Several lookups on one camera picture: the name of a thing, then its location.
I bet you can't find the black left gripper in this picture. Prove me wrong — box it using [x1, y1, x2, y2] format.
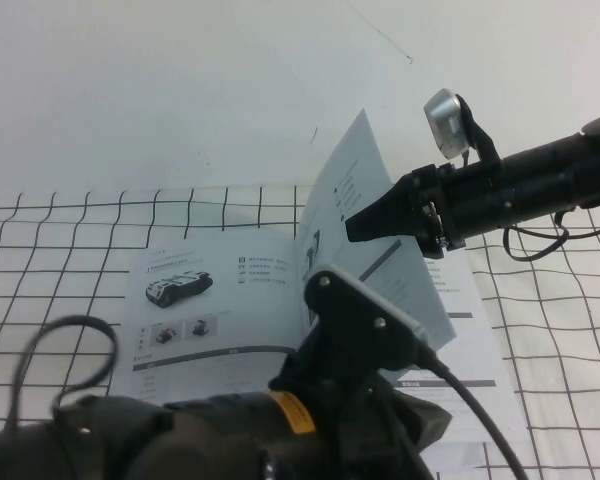
[324, 369, 454, 480]

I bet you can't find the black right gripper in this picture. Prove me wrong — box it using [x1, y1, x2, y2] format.
[344, 163, 467, 260]

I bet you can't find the white product catalogue book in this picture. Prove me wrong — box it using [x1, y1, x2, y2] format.
[108, 107, 531, 451]

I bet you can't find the white sheet with web address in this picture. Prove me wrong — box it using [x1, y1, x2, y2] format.
[419, 439, 487, 480]

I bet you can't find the white black-grid tablecloth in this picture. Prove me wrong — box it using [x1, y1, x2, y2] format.
[0, 182, 600, 480]

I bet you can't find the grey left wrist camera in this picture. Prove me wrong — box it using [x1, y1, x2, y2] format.
[267, 263, 431, 401]

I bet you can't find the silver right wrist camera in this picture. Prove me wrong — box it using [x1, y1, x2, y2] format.
[423, 88, 502, 172]

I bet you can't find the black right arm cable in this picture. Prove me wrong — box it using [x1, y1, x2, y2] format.
[501, 208, 600, 265]

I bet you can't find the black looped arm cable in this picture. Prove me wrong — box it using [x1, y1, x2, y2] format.
[7, 313, 120, 437]

